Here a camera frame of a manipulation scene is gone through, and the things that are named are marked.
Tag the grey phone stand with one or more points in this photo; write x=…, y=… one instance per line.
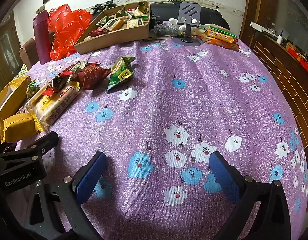
x=189, y=12

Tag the white sachets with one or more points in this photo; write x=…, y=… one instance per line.
x=172, y=21

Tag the brown cardboard box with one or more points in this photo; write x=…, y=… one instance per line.
x=111, y=40

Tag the red black candy packet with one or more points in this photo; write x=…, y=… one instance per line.
x=57, y=82

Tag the orange cracker packet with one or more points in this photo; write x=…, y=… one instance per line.
x=219, y=35
x=224, y=44

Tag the red plastic bag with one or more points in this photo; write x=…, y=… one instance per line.
x=66, y=27

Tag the purple thermos bottle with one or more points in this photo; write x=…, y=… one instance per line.
x=41, y=37

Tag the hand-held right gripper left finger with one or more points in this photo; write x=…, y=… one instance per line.
x=90, y=177

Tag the dark red snack packet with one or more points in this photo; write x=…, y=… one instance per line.
x=90, y=76

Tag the yellow gift box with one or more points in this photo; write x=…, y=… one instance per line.
x=11, y=92

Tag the red boxes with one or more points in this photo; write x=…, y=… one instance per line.
x=302, y=62

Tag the purple floral tablecloth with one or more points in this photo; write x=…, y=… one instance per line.
x=169, y=92

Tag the heap of assorted snack packets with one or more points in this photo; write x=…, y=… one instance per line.
x=116, y=22

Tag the brown armchair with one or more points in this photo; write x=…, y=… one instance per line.
x=28, y=53

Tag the brown wooden cabinet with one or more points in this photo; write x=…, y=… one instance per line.
x=281, y=75

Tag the clear plastic bag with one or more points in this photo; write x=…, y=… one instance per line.
x=164, y=29

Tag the small green snack packet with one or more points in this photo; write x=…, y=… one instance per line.
x=32, y=88

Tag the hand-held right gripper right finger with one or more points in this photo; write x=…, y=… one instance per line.
x=224, y=177

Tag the small white bottle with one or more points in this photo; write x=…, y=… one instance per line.
x=279, y=40

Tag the green cracker packet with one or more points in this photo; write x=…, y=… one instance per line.
x=222, y=28

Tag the long clear cracker packet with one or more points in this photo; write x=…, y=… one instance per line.
x=53, y=105

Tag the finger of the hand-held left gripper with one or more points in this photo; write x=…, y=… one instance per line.
x=45, y=141

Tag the long white box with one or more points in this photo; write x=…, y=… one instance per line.
x=262, y=27

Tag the yellow snack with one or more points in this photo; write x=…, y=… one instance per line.
x=18, y=126

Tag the black binoculars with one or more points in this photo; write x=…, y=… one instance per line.
x=103, y=6

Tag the green gold snack packet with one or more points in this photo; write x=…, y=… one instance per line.
x=77, y=67

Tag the black leather sofa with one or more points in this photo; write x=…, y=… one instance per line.
x=211, y=17

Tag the green triangular snack packet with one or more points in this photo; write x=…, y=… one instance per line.
x=120, y=72

